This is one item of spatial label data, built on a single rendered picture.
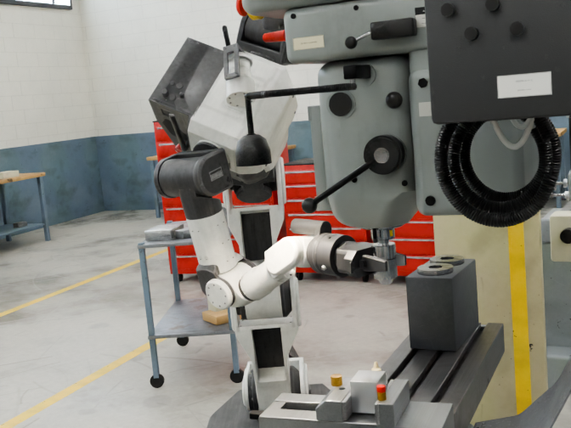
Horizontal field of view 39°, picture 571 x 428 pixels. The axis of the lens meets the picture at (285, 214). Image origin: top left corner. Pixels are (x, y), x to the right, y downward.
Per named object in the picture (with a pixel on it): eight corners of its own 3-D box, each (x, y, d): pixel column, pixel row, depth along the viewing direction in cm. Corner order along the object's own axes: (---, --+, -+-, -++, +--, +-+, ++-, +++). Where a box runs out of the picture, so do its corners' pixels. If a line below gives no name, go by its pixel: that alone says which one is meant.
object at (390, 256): (403, 276, 159) (400, 247, 159) (386, 281, 157) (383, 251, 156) (386, 273, 163) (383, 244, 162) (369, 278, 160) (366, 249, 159)
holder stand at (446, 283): (409, 348, 204) (404, 272, 201) (436, 323, 223) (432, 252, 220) (455, 351, 198) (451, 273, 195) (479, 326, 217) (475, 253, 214)
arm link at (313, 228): (315, 276, 168) (279, 270, 176) (351, 273, 175) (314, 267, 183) (316, 222, 167) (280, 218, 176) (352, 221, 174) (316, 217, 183)
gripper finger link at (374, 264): (388, 273, 156) (365, 270, 160) (387, 257, 155) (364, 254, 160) (383, 275, 155) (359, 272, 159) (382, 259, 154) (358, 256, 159)
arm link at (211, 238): (197, 308, 195) (172, 222, 189) (230, 285, 205) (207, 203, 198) (233, 311, 188) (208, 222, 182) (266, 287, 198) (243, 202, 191)
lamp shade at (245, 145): (233, 165, 165) (230, 135, 164) (267, 161, 167) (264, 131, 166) (240, 167, 158) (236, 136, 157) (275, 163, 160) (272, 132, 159)
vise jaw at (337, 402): (316, 420, 147) (313, 399, 146) (336, 395, 158) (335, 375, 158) (347, 422, 145) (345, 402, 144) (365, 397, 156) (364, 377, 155)
